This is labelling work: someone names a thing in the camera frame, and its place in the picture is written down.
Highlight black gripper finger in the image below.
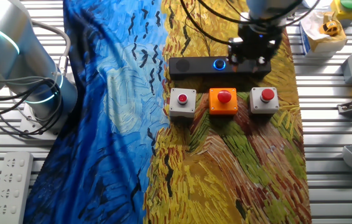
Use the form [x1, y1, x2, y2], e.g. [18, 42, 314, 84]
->
[256, 43, 283, 67]
[227, 36, 244, 65]

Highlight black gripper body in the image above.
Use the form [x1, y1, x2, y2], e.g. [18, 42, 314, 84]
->
[237, 24, 284, 60]

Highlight white box red mushroom button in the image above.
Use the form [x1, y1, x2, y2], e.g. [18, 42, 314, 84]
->
[249, 86, 280, 115]

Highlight orange box red mushroom button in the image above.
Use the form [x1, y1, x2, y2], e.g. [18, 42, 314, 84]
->
[208, 87, 239, 116]

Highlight painted wheatfield print cloth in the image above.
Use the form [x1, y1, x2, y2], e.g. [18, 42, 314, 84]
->
[23, 0, 313, 224]

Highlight tissue box with white paper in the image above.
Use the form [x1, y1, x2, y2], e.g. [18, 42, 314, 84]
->
[299, 11, 348, 58]

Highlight thin black speaker cable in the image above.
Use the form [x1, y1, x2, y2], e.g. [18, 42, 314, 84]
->
[191, 0, 211, 57]

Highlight yellow box green button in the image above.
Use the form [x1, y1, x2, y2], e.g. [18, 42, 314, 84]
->
[330, 0, 352, 28]

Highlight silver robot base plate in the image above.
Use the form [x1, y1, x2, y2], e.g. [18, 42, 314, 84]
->
[19, 104, 63, 141]

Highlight thick grey robot cable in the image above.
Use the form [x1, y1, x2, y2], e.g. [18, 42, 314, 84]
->
[29, 19, 72, 77]

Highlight yellow toy car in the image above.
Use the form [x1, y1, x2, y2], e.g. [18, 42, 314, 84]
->
[319, 20, 340, 37]

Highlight white power strip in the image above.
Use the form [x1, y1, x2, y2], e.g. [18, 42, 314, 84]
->
[0, 151, 34, 224]

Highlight black speaker bar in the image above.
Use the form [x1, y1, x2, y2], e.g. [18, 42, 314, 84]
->
[168, 55, 272, 81]

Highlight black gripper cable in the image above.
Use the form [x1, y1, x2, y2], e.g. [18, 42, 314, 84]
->
[178, 0, 322, 46]

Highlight black cable loop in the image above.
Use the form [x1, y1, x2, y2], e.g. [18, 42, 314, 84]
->
[0, 73, 67, 138]

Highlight grey box small red button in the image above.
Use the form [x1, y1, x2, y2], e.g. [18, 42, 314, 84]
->
[169, 87, 197, 119]

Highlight blue-lit speaker knob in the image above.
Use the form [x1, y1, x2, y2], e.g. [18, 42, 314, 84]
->
[212, 57, 227, 72]

